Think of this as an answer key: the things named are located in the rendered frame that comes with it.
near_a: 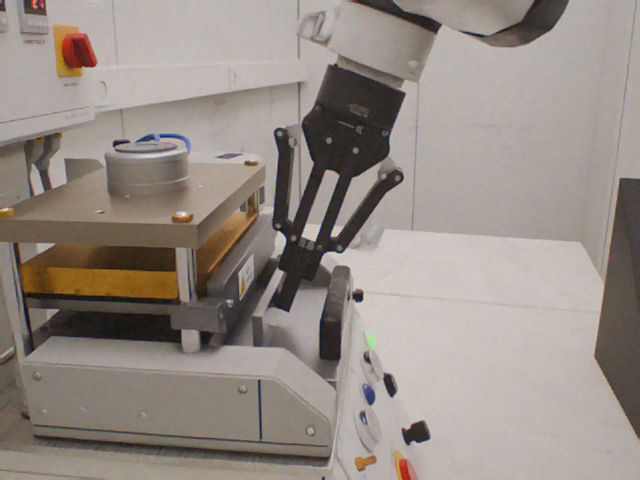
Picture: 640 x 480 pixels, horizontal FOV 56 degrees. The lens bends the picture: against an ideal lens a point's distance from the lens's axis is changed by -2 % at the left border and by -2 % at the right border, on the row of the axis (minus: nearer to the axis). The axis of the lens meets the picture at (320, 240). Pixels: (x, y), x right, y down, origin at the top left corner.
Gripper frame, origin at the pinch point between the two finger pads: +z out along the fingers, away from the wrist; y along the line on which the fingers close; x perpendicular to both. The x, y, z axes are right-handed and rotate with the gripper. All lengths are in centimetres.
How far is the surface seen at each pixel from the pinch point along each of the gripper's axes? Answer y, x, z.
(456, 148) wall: 49, 246, 6
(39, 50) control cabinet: -32.7, 5.0, -11.2
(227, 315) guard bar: -3.9, -11.0, 1.2
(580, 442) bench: 42.4, 14.4, 13.9
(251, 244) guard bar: -5.0, -0.6, -1.6
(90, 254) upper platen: -18.0, -6.4, 2.6
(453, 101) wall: 39, 247, -14
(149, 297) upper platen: -10.8, -9.9, 2.7
